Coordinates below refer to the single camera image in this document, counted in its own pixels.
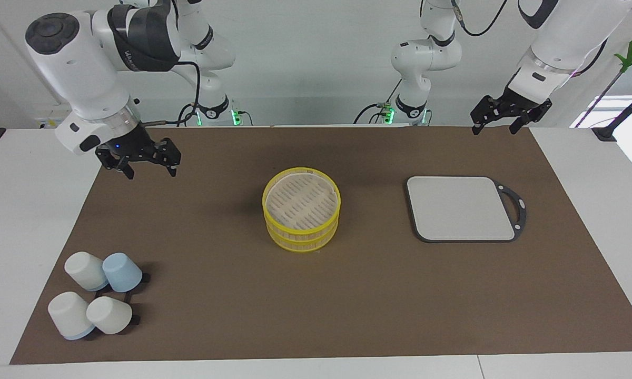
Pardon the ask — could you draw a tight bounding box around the yellow bamboo steamer tier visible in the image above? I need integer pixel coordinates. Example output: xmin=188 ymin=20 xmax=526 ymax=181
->
xmin=266 ymin=215 xmax=341 ymax=254
xmin=262 ymin=167 xmax=342 ymax=233

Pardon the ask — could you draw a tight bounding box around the grey cutting board dark rim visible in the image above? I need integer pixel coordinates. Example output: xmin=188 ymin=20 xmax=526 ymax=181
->
xmin=404 ymin=175 xmax=527 ymax=243

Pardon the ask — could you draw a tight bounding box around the white electrical box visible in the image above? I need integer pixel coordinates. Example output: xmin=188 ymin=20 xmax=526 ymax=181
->
xmin=33 ymin=103 xmax=80 ymax=129

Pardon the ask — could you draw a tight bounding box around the light blue cup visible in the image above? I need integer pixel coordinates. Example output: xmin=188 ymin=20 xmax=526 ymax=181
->
xmin=102 ymin=253 xmax=143 ymax=293

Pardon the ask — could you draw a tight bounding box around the black cup rack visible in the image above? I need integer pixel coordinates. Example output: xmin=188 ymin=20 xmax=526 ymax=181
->
xmin=92 ymin=271 xmax=151 ymax=327

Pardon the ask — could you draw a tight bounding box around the black stand pole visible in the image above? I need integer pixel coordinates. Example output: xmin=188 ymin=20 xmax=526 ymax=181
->
xmin=592 ymin=84 xmax=632 ymax=142

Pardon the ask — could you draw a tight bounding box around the green tipped thin pole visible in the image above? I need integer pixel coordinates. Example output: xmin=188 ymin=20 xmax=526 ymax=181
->
xmin=574 ymin=38 xmax=632 ymax=128

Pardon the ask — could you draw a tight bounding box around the white cup blue rim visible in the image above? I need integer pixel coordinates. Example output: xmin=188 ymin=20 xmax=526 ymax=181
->
xmin=47 ymin=291 xmax=96 ymax=341

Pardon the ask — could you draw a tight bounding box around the brown table mat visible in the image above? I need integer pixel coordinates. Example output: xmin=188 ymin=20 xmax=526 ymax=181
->
xmin=9 ymin=126 xmax=632 ymax=365

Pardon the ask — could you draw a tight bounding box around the black base cable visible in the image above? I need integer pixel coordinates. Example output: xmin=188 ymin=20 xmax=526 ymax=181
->
xmin=177 ymin=103 xmax=201 ymax=127
xmin=353 ymin=79 xmax=403 ymax=125

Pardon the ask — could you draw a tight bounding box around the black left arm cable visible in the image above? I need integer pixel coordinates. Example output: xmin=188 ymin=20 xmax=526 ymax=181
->
xmin=450 ymin=0 xmax=509 ymax=38

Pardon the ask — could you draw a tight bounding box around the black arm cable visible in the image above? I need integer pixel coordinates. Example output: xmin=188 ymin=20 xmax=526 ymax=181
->
xmin=450 ymin=0 xmax=509 ymax=38
xmin=137 ymin=60 xmax=201 ymax=127

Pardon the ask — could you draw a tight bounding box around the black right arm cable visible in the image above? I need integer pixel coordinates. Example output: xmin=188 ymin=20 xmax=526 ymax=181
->
xmin=137 ymin=60 xmax=201 ymax=127

